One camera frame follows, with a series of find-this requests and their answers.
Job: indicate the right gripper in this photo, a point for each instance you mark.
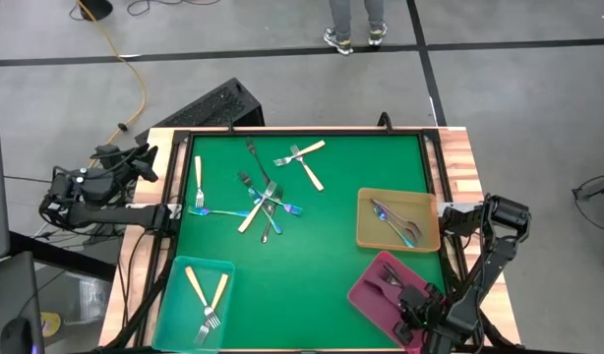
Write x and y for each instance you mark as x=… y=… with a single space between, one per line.
x=432 y=317

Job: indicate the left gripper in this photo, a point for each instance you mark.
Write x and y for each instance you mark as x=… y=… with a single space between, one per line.
x=100 y=186

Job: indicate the iridescent fork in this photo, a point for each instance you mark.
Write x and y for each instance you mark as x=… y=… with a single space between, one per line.
x=293 y=210
x=218 y=212
x=277 y=227
x=395 y=230

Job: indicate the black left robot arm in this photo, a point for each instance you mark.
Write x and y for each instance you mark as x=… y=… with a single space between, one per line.
x=115 y=215

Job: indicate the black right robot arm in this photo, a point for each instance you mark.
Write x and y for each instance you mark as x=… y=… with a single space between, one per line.
x=495 y=255

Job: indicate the pink plastic bin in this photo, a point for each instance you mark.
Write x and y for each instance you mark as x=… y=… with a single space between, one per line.
x=371 y=307

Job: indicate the orange plastic bin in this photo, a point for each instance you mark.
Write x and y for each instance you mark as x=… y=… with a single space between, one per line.
x=368 y=236

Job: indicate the black table clamp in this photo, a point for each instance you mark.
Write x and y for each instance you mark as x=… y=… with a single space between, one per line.
x=231 y=129
x=391 y=127

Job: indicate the green table mat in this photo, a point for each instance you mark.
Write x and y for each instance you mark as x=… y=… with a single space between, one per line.
x=292 y=295

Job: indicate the teal plastic bin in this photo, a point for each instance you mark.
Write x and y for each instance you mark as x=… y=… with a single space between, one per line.
x=174 y=314

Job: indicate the black round stand base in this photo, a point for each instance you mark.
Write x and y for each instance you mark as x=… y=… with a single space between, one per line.
x=98 y=7

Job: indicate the yellow round sticker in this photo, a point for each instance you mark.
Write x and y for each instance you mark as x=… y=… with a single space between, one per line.
x=51 y=324

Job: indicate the black computer mouse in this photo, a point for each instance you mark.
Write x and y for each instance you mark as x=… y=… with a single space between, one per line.
x=17 y=336

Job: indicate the person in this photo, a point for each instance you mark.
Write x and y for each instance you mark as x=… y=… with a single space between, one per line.
x=339 y=41

